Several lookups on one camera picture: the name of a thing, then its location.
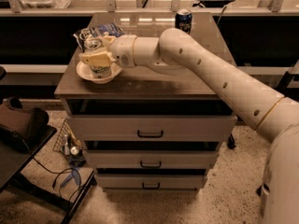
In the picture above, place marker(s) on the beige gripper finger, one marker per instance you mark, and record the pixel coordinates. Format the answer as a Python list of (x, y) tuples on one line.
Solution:
[(108, 40), (101, 59)]

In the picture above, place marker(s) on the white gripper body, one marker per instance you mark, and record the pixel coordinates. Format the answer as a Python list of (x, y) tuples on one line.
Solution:
[(123, 50)]

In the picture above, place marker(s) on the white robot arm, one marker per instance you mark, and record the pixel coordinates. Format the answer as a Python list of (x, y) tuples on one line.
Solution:
[(272, 115)]

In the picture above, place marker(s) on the white paper bowl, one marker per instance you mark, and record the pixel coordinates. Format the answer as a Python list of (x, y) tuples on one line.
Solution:
[(85, 72)]

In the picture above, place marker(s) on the blue pepsi can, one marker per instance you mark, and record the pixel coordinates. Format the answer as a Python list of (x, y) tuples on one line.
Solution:
[(183, 20)]

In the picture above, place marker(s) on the blue chip bag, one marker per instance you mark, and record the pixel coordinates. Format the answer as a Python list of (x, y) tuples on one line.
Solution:
[(106, 29)]

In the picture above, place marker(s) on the black side table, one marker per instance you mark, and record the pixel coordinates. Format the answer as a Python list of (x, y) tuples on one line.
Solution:
[(11, 164)]

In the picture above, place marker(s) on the black office chair base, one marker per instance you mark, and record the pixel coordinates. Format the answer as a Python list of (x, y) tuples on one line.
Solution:
[(231, 142)]

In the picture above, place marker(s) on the top drawer black handle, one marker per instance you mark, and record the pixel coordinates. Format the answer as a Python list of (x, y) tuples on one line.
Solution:
[(159, 134)]

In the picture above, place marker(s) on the drawer black handle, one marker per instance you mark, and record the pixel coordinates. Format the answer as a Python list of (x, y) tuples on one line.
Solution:
[(151, 186), (156, 165), (159, 134)]

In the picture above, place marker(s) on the wire basket with items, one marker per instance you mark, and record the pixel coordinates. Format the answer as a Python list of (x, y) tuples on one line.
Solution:
[(69, 146)]

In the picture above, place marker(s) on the middle drawer black handle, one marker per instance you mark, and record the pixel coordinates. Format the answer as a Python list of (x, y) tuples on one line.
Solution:
[(156, 165)]

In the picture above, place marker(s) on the bottom drawer black handle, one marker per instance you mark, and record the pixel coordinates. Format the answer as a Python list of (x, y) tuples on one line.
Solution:
[(151, 186)]

